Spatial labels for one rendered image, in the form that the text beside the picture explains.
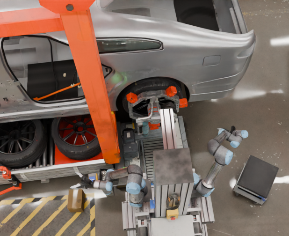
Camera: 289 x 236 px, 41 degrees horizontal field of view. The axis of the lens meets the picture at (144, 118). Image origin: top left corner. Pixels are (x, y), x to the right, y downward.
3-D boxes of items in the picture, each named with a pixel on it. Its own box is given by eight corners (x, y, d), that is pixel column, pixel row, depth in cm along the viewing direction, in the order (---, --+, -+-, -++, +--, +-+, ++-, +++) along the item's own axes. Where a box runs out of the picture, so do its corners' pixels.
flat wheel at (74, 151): (98, 104, 484) (96, 93, 463) (118, 147, 454) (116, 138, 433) (48, 123, 472) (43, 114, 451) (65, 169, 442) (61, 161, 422)
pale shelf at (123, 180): (127, 169, 424) (127, 168, 421) (128, 184, 416) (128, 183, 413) (88, 174, 422) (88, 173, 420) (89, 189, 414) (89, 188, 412)
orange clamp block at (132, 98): (137, 94, 395) (130, 92, 389) (137, 100, 391) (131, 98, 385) (132, 97, 399) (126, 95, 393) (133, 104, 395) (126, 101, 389)
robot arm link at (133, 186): (144, 194, 358) (142, 173, 311) (141, 210, 351) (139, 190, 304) (132, 192, 360) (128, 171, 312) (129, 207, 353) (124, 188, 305)
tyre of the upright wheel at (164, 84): (180, 62, 397) (117, 71, 397) (184, 81, 385) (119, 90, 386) (179, 96, 455) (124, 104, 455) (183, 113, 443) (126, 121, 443)
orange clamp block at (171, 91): (170, 91, 397) (176, 86, 391) (171, 97, 393) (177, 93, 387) (165, 89, 393) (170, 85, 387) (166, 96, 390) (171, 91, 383)
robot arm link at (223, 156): (198, 185, 363) (221, 142, 334) (211, 195, 359) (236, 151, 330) (192, 191, 354) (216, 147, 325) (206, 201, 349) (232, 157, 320)
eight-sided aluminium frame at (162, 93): (177, 114, 438) (179, 87, 391) (177, 118, 435) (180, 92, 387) (129, 119, 436) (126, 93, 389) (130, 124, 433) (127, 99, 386)
